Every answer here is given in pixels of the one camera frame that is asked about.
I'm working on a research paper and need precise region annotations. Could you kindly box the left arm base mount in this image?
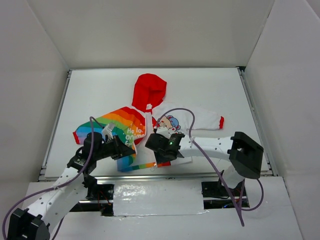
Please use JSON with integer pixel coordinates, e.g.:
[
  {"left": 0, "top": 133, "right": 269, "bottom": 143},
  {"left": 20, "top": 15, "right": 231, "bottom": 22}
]
[{"left": 70, "top": 184, "right": 115, "bottom": 217}]

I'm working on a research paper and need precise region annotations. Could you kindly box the aluminium table edge rail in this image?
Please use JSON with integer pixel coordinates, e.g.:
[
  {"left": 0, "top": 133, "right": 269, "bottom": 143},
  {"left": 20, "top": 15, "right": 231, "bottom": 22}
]
[{"left": 37, "top": 66, "right": 279, "bottom": 182}]

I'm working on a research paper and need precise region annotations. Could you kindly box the white foil cover panel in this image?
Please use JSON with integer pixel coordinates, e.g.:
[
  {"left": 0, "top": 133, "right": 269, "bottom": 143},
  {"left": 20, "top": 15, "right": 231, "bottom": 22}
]
[{"left": 113, "top": 180, "right": 205, "bottom": 217}]

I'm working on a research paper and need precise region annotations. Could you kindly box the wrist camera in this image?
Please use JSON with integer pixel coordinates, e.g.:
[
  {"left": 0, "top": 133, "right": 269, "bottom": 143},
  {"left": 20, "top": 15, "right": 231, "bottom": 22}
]
[
  {"left": 102, "top": 122, "right": 115, "bottom": 140},
  {"left": 154, "top": 126, "right": 171, "bottom": 138}
]

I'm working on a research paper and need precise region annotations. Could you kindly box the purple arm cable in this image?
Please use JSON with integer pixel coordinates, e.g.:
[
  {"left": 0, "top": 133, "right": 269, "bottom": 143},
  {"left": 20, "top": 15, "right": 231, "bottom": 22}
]
[
  {"left": 1, "top": 116, "right": 111, "bottom": 240},
  {"left": 152, "top": 107, "right": 264, "bottom": 227}
]

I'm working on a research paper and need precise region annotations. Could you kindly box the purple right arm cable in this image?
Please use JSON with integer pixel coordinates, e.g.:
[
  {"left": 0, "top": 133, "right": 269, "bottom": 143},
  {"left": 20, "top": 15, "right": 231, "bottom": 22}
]
[{"left": 152, "top": 107, "right": 264, "bottom": 227}]

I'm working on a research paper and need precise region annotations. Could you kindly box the rainbow hooded zip jacket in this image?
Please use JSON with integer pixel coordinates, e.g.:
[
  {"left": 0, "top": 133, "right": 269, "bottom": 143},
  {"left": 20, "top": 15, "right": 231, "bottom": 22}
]
[{"left": 73, "top": 73, "right": 225, "bottom": 173}]

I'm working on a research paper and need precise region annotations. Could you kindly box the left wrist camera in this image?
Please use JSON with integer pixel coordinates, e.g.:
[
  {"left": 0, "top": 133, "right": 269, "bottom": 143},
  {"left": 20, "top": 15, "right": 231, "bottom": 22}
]
[{"left": 102, "top": 122, "right": 115, "bottom": 140}]

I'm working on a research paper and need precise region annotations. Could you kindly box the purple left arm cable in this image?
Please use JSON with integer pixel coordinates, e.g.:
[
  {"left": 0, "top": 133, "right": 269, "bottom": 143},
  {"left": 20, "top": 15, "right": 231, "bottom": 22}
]
[{"left": 1, "top": 116, "right": 111, "bottom": 240}]

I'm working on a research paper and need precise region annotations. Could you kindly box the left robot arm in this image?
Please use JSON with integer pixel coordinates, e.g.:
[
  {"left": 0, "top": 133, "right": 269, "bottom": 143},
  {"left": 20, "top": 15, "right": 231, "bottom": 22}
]
[{"left": 2, "top": 132, "right": 136, "bottom": 240}]

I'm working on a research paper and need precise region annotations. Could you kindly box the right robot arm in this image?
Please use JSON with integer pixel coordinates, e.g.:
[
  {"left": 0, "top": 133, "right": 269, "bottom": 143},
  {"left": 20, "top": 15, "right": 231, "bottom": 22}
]
[{"left": 145, "top": 131, "right": 264, "bottom": 196}]

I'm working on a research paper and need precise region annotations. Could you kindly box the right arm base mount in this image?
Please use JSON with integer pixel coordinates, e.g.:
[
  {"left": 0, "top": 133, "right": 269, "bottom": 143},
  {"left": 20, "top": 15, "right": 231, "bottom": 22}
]
[{"left": 201, "top": 180, "right": 250, "bottom": 210}]

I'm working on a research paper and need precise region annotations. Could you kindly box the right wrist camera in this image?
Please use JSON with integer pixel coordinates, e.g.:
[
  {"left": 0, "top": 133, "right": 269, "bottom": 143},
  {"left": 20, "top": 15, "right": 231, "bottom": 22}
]
[{"left": 154, "top": 126, "right": 171, "bottom": 138}]

